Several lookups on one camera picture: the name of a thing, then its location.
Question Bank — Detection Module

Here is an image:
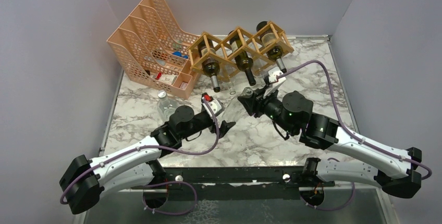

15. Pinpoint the clear bottle silver cap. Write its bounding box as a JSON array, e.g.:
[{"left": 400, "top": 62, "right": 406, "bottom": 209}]
[{"left": 157, "top": 90, "right": 179, "bottom": 122}]

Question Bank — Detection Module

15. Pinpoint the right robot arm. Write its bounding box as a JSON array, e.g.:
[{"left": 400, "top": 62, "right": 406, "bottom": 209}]
[{"left": 238, "top": 88, "right": 423, "bottom": 198}]

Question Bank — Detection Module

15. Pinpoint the pink plastic file organizer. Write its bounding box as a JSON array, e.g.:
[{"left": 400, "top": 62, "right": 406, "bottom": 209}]
[{"left": 107, "top": 0, "right": 200, "bottom": 99}]

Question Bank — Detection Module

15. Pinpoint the red item in organizer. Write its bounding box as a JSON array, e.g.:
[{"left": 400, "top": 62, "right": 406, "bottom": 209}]
[{"left": 155, "top": 72, "right": 162, "bottom": 80}]

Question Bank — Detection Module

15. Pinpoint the green wine bottle front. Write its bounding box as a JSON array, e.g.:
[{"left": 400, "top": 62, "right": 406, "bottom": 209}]
[{"left": 198, "top": 39, "right": 220, "bottom": 93}]

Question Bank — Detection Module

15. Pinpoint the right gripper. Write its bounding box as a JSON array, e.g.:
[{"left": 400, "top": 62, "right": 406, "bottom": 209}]
[{"left": 238, "top": 84, "right": 297, "bottom": 135}]

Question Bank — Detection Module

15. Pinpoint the wooden wine rack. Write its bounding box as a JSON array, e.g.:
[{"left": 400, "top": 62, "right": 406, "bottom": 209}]
[{"left": 187, "top": 21, "right": 294, "bottom": 82}]

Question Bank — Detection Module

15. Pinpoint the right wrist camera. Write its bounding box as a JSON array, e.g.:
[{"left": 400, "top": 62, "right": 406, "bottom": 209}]
[{"left": 266, "top": 69, "right": 286, "bottom": 94}]

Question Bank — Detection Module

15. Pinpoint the green wine bottle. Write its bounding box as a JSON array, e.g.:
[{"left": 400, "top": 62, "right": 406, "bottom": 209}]
[
  {"left": 198, "top": 39, "right": 220, "bottom": 93},
  {"left": 256, "top": 21, "right": 287, "bottom": 73},
  {"left": 229, "top": 33, "right": 256, "bottom": 86}
]

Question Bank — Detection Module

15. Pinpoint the blue item in organizer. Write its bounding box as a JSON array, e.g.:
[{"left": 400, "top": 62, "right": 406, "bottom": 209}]
[{"left": 173, "top": 51, "right": 188, "bottom": 59}]

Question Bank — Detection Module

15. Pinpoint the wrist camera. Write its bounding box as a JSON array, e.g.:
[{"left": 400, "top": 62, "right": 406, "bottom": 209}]
[
  {"left": 266, "top": 69, "right": 286, "bottom": 94},
  {"left": 201, "top": 93, "right": 225, "bottom": 117}
]

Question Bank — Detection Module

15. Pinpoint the small clear glass bottle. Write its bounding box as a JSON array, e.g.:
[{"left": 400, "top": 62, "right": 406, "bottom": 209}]
[{"left": 240, "top": 87, "right": 253, "bottom": 98}]

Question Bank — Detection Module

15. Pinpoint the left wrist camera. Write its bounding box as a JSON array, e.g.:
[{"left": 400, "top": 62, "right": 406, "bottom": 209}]
[{"left": 201, "top": 93, "right": 225, "bottom": 117}]

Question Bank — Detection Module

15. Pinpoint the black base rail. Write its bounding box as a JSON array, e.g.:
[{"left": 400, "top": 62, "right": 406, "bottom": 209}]
[{"left": 142, "top": 166, "right": 319, "bottom": 203}]

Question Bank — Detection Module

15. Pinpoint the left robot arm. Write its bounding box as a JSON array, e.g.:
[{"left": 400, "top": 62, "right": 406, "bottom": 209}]
[{"left": 59, "top": 105, "right": 236, "bottom": 215}]

